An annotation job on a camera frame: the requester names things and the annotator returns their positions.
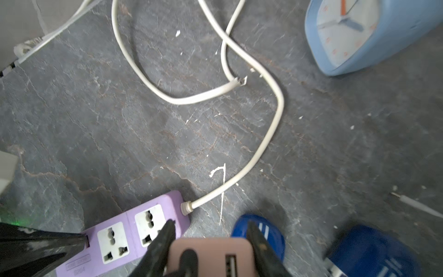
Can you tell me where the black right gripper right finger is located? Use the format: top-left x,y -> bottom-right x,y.
246,221 -> 291,277

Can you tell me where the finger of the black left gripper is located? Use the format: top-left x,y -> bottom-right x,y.
1,223 -> 87,277

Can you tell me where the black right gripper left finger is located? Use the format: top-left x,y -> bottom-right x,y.
129,219 -> 176,277

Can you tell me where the purple power strip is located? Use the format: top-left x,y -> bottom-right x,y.
56,190 -> 190,277

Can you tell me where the pink USB charger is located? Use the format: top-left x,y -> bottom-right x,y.
166,237 -> 257,277

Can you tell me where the blue shaver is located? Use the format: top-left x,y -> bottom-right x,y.
231,214 -> 286,262
325,225 -> 421,277

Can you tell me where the thin white USB cable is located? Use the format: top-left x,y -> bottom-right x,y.
390,192 -> 443,219

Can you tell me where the blue shaver on table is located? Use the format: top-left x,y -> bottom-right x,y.
231,214 -> 286,262

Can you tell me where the light blue alarm clock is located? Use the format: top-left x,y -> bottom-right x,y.
305,1 -> 443,76

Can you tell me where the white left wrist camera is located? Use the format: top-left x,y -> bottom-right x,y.
0,151 -> 18,194

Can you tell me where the thick white power cord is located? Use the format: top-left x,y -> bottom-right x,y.
0,0 -> 285,216

